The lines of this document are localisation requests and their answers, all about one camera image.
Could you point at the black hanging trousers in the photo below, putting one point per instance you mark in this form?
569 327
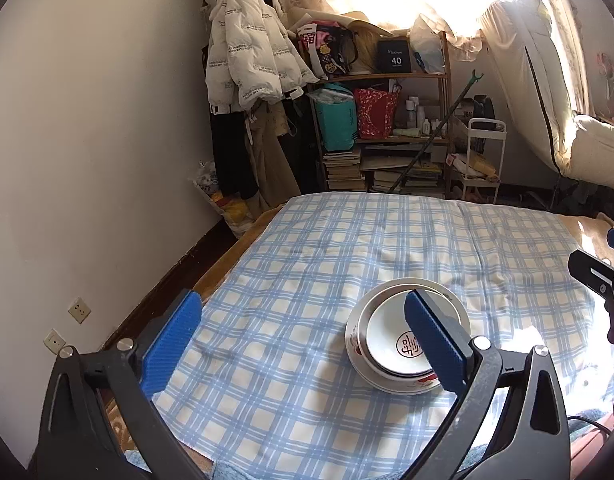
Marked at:
232 160

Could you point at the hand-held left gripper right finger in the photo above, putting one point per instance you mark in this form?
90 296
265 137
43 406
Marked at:
434 345

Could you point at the white plastic bag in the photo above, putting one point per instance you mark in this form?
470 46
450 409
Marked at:
427 45

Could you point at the black box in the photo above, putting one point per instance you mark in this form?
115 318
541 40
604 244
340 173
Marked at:
394 55

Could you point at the white puffer jacket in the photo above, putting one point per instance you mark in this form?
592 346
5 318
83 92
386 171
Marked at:
252 45

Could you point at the black chair base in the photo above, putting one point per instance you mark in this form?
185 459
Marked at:
557 195

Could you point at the yellow snack bags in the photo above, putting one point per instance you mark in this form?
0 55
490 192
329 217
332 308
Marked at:
227 210

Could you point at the red patterned bag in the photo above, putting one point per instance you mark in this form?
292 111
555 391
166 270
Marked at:
374 115

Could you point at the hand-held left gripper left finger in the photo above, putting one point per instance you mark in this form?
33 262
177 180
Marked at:
172 340

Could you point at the white office chair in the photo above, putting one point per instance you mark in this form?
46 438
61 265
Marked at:
517 70

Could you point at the teal bag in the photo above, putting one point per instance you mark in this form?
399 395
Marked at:
337 120

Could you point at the black pink patterned tote bag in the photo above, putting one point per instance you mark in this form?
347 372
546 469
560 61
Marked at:
332 52

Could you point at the white wall socket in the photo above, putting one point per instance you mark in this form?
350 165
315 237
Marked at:
80 310
54 341

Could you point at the straw hat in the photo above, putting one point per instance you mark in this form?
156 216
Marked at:
359 19

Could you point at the dark pole with hook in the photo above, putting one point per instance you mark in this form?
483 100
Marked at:
452 110

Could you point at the cartoon wall figure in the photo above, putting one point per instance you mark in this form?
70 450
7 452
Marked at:
606 67

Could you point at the dark wooden bed frame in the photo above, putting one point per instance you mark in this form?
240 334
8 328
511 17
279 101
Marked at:
157 300

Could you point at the white utility cart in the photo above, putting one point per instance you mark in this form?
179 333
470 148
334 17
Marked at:
487 122

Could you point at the small red patterned bowl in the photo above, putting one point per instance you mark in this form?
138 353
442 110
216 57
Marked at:
387 330

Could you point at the beige hanging trousers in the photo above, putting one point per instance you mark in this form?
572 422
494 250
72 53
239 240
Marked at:
269 160

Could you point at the blue plaid cloth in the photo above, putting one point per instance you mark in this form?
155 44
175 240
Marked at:
297 270

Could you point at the cluster of white bottles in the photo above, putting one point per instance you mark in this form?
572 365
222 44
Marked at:
412 112

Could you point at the wooden shelf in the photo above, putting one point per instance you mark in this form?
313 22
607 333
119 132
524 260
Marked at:
387 76

